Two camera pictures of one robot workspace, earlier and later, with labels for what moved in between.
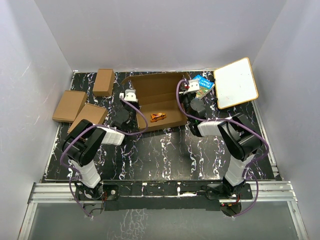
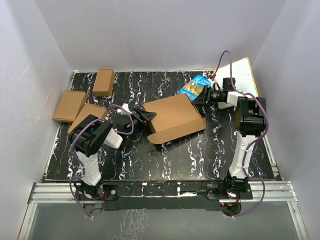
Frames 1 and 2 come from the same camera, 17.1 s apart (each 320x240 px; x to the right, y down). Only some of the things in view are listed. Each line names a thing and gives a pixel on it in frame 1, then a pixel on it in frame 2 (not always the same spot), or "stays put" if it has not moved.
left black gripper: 124,103 to 144,116
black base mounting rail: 161,195 stays put
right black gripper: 181,96 to 205,97
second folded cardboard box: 70,106 stays put
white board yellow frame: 235,84 stays put
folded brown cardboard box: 95,114 stays put
